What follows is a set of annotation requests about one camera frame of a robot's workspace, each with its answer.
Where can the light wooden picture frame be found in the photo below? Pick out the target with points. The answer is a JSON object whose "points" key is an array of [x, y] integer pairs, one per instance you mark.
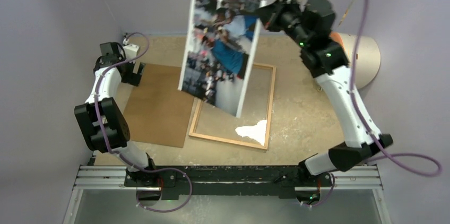
{"points": [[269, 110]]}

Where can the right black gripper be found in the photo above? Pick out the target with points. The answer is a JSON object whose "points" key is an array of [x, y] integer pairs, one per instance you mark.
{"points": [[270, 15]]}

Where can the printed photo with white border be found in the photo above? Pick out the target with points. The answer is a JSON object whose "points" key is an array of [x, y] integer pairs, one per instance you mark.
{"points": [[221, 43]]}

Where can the white cylinder with coloured face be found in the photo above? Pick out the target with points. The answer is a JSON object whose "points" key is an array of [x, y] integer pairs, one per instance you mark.
{"points": [[368, 56]]}

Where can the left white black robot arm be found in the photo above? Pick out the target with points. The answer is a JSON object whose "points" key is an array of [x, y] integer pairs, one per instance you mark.
{"points": [[102, 124]]}

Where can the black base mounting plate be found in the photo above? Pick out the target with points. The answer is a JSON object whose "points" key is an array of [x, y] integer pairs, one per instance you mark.
{"points": [[285, 182]]}

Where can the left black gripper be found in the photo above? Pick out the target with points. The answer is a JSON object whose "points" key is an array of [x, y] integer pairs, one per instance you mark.
{"points": [[132, 78]]}

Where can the aluminium rail frame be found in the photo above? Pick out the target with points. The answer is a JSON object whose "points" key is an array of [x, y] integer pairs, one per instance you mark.
{"points": [[99, 196]]}

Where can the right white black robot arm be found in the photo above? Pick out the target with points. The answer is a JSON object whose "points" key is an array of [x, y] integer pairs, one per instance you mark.
{"points": [[327, 62]]}

